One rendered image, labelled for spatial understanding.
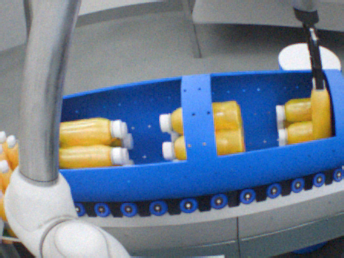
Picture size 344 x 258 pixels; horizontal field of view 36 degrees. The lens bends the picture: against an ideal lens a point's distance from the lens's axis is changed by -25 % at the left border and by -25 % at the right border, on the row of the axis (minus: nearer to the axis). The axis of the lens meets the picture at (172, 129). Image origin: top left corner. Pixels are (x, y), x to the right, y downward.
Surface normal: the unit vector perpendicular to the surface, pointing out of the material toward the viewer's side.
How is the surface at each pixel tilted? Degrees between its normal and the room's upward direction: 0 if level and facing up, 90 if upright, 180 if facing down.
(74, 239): 10
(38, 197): 46
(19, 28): 90
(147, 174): 85
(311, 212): 70
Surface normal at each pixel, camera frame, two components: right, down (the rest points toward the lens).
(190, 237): -0.11, 0.26
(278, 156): -0.07, 0.47
